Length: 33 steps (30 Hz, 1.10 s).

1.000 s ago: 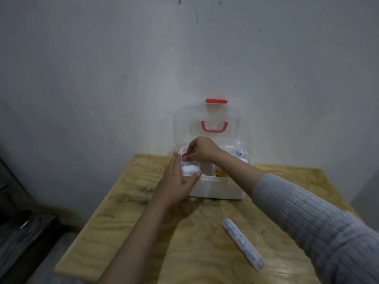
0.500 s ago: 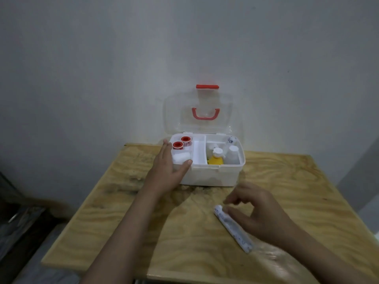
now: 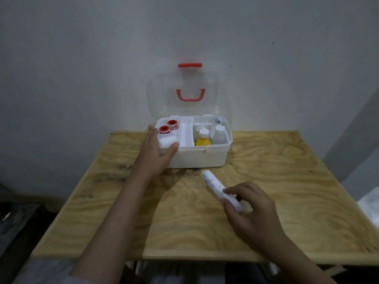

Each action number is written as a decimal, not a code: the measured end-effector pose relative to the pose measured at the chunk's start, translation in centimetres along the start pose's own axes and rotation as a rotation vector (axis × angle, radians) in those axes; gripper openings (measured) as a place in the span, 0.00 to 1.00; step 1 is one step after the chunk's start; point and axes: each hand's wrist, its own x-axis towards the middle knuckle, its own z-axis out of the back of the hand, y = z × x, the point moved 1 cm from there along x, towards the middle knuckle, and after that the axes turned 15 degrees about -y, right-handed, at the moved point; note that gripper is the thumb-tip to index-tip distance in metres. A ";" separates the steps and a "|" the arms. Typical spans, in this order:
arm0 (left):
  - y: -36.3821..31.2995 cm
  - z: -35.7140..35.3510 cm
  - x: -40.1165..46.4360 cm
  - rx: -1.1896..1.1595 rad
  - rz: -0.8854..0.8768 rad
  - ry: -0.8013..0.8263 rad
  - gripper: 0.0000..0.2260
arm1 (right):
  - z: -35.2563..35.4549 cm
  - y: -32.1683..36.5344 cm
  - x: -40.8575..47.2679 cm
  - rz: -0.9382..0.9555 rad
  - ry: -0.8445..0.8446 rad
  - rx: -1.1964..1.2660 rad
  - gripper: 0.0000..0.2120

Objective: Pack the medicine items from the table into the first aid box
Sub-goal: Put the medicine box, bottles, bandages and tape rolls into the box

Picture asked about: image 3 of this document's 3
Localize person's left hand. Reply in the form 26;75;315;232
130;125;180;182

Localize person's right hand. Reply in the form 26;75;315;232
220;181;286;249

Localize short white gauze roll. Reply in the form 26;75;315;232
158;134;179;148

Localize white first aid box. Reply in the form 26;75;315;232
146;63;234;169

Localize yellow bottle white cap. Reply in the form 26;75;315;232
195;128;212;146

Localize long printed white gauze roll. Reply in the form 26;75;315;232
201;170;244;213

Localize white bottle green label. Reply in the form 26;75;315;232
212;124;228;145

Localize person's left forearm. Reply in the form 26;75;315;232
69;174;154;284

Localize wooden table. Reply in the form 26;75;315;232
31;130;379;267

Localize dark grey metal object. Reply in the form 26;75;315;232
0;201;41;258

